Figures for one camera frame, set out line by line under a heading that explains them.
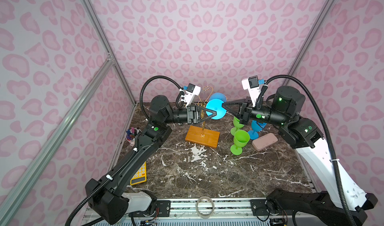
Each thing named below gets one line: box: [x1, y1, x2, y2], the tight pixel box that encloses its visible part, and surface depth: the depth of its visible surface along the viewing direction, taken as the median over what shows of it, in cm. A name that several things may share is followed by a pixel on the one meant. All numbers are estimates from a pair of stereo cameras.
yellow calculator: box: [130, 161, 147, 186], surface depth 84 cm
